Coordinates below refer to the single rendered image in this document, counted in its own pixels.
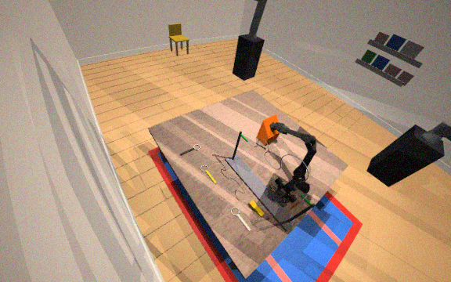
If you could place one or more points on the yellow rectangular block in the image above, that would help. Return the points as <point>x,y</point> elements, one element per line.
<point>256,209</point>

